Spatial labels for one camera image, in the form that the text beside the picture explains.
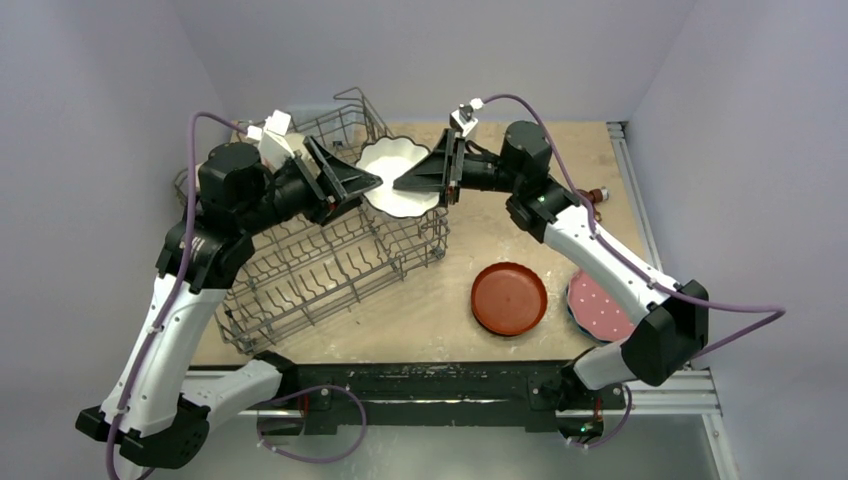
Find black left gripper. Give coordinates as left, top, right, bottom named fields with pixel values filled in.
left=237, top=136, right=381, bottom=236

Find white bowl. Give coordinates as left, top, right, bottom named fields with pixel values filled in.
left=355, top=137, right=439, bottom=220

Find red-orange plate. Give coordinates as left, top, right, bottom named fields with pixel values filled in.
left=470, top=262, right=548, bottom=337

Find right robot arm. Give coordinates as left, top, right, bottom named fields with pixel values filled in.
left=393, top=121, right=708, bottom=407

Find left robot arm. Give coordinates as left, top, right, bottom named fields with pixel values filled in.
left=75, top=138, right=381, bottom=479

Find clear plastic container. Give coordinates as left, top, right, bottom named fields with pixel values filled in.
left=287, top=104, right=340, bottom=129

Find blue plate under pink plate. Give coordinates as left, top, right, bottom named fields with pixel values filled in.
left=564, top=281, right=624, bottom=346

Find pink polka dot plate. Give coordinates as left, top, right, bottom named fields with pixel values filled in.
left=568, top=270, right=636, bottom=344

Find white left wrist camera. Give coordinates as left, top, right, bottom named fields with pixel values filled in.
left=246, top=110, right=294, bottom=172

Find grey wire dish rack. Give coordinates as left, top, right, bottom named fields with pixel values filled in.
left=173, top=86, right=452, bottom=356

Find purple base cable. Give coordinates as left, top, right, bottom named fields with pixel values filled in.
left=256, top=384, right=368, bottom=466

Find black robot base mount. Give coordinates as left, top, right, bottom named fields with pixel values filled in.
left=259, top=360, right=626, bottom=438

